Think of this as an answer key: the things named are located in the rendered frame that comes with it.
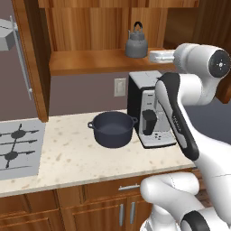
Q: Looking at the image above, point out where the dark wooden cabinet door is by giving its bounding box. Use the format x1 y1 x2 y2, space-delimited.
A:
162 0 231 105

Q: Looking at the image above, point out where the long silver door handle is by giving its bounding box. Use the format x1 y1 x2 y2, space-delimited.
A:
9 14 33 101

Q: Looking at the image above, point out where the grey hob with black grates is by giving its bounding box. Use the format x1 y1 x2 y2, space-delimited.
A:
0 118 47 181

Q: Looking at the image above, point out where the wooden lower cabinet front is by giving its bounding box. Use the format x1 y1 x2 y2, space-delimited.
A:
0 189 62 231

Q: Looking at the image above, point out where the black and silver coffee machine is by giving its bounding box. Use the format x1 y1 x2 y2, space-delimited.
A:
126 69 179 150

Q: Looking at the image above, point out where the wooden cabinet door with handle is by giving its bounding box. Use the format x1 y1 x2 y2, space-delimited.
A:
11 0 51 124

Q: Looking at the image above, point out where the silver cupboard door handle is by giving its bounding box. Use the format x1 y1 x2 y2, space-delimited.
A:
118 203 125 227
129 201 136 226

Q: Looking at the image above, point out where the white wall outlet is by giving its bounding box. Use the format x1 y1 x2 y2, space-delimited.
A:
113 77 127 98

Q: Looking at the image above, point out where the silver drawer handle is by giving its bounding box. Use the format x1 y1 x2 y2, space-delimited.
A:
117 183 142 192

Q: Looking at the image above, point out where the wooden lower cupboard door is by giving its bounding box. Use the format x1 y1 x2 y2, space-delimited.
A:
60 197 129 231
127 193 155 231

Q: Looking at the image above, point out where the grey range hood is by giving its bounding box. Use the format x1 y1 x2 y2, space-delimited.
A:
0 18 18 52

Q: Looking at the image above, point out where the wooden drawer front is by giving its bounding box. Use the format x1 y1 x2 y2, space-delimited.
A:
83 172 152 202

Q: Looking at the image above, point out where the grey kettle with black handle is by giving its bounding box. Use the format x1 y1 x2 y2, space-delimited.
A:
125 21 149 60

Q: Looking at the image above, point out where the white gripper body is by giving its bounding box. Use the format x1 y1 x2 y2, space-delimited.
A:
149 49 176 64

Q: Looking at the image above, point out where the dark blue pot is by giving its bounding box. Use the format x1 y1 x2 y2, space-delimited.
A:
87 110 139 150

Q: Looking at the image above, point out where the open wooden wall cabinet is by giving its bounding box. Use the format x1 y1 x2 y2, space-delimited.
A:
37 0 201 77

